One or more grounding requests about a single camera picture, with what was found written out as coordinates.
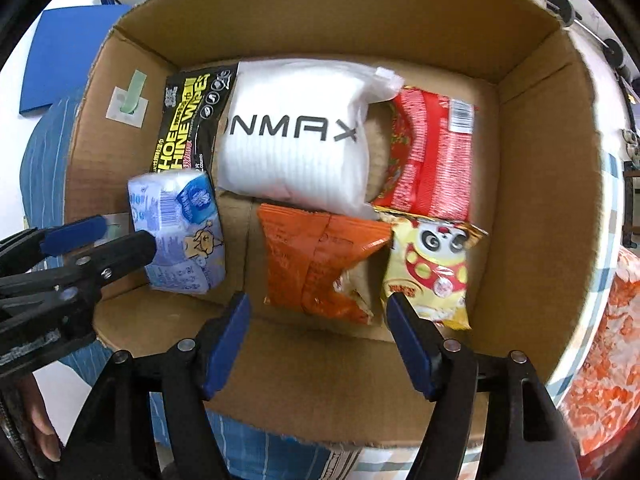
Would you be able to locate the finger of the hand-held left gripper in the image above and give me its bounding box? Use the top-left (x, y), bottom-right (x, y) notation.
top-left (0, 215), bottom-right (109, 272)
top-left (0, 230), bottom-right (157, 346)

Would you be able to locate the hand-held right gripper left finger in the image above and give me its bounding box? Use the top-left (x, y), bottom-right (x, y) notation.
top-left (55, 292), bottom-right (251, 480)

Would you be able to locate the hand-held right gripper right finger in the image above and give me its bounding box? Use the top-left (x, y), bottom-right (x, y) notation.
top-left (385, 292), bottom-right (583, 480)

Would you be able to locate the blue tissue pack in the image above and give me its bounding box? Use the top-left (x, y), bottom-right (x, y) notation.
top-left (127, 169), bottom-right (228, 295)

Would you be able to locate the yellow snack packet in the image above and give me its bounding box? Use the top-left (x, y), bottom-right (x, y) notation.
top-left (378, 210), bottom-right (488, 331)

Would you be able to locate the cardboard box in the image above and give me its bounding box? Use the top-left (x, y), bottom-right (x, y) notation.
top-left (65, 0), bottom-right (626, 448)

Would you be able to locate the orange snack packet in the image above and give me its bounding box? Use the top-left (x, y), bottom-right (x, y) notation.
top-left (256, 203), bottom-right (393, 326)

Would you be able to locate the black wipes packet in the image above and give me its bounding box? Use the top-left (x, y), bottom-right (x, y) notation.
top-left (148, 62), bottom-right (240, 188)

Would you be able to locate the red snack packet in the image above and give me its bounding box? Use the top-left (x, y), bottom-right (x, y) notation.
top-left (371, 85), bottom-right (478, 223)

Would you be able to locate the white plastic pouch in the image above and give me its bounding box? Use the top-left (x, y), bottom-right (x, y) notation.
top-left (212, 59), bottom-right (405, 216)

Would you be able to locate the person's left hand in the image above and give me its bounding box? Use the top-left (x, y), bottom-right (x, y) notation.
top-left (17, 375), bottom-right (62, 462)

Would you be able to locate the blue folded mat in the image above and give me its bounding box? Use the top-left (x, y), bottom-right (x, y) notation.
top-left (19, 4), bottom-right (133, 117)

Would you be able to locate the orange floral towel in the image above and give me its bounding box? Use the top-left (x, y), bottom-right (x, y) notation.
top-left (557, 247), bottom-right (640, 480)

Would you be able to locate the short barbell with black plates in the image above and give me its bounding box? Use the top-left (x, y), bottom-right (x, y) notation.
top-left (547, 0), bottom-right (626, 68)

